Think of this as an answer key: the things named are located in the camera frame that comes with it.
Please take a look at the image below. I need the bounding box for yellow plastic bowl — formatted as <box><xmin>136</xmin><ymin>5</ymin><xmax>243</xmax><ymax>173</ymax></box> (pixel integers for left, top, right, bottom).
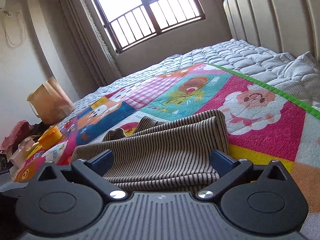
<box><xmin>38</xmin><ymin>125</ymin><xmax>62</xmax><ymax>150</ymax></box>

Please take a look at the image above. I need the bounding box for beige pleated curtain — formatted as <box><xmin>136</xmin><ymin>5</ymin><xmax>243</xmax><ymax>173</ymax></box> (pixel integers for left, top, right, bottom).
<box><xmin>60</xmin><ymin>0</ymin><xmax>122</xmax><ymax>86</ymax></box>

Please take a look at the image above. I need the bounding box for brown paper bag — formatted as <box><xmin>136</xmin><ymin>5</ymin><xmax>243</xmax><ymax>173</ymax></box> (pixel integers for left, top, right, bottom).
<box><xmin>26</xmin><ymin>76</ymin><xmax>75</xmax><ymax>125</ymax></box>

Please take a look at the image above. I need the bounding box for colourful patchwork play mat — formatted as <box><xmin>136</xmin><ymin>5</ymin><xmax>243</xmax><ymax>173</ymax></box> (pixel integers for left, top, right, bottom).
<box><xmin>14</xmin><ymin>63</ymin><xmax>319</xmax><ymax>239</ymax></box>

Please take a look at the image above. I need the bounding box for brown framed barred window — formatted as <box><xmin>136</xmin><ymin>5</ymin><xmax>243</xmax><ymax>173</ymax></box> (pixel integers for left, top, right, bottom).
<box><xmin>93</xmin><ymin>0</ymin><xmax>206</xmax><ymax>53</ymax></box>

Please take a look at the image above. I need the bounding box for beige striped knit garment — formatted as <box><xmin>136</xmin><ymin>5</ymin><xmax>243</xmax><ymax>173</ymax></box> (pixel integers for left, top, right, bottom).
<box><xmin>71</xmin><ymin>109</ymin><xmax>228</xmax><ymax>193</ymax></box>

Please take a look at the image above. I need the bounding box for beige padded headboard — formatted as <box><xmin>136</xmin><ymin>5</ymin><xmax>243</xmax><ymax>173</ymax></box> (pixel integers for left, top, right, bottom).
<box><xmin>223</xmin><ymin>0</ymin><xmax>319</xmax><ymax>59</ymax></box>

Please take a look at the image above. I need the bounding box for pile of red clothes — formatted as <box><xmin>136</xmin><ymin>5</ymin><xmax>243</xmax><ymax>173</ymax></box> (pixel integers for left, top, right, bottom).
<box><xmin>1</xmin><ymin>120</ymin><xmax>48</xmax><ymax>168</ymax></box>

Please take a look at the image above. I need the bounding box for white cord on wall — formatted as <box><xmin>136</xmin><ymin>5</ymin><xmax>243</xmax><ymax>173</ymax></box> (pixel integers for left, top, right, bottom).
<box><xmin>1</xmin><ymin>9</ymin><xmax>27</xmax><ymax>47</ymax></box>

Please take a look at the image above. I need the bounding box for grey quilted mattress cover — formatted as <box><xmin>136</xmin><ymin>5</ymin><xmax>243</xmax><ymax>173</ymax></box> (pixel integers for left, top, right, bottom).
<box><xmin>57</xmin><ymin>39</ymin><xmax>319</xmax><ymax>128</ymax></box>

